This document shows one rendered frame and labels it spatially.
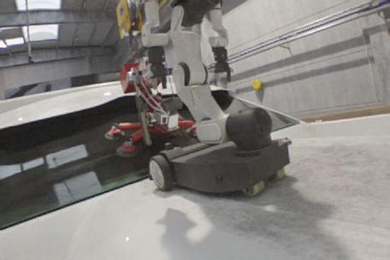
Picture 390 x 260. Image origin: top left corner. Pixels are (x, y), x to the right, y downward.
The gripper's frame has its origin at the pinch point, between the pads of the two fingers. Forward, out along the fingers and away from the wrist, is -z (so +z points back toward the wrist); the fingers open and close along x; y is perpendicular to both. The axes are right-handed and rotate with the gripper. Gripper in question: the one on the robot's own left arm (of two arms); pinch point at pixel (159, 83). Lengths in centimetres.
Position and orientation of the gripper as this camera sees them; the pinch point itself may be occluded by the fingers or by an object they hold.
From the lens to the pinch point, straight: 109.2
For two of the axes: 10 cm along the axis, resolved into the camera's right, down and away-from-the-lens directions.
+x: -5.6, -1.5, 8.2
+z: -1.0, -9.7, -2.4
